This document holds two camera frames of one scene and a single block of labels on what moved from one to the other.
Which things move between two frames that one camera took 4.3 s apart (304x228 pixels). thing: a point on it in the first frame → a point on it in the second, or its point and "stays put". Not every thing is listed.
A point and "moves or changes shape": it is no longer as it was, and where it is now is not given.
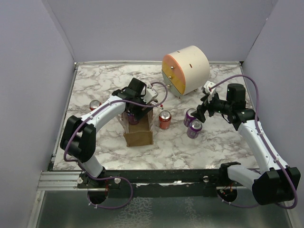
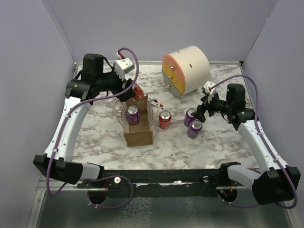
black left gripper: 138,113 → 127,83
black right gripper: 202,109 stays put
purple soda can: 188,117 stays put
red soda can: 94,104 moves or changes shape
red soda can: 165,118 stays put
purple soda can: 132,119 stays put
